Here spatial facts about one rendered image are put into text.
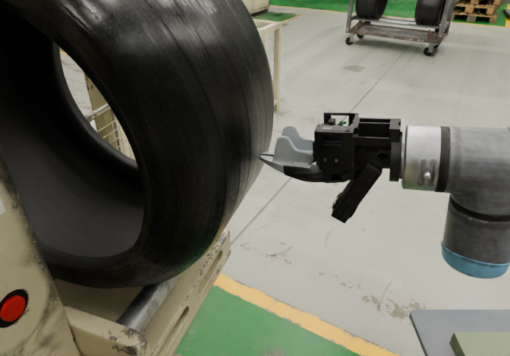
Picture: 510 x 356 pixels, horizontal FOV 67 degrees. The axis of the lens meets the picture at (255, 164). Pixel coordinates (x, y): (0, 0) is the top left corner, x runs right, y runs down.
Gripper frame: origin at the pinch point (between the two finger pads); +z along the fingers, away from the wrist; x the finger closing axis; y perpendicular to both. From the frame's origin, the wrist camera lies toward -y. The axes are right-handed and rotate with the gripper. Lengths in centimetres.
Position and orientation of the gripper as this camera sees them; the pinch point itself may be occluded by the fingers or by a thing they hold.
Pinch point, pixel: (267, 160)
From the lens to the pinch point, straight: 62.3
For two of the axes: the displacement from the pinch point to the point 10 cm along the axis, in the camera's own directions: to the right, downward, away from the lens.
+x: -3.3, 4.9, -8.1
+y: -1.1, -8.7, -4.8
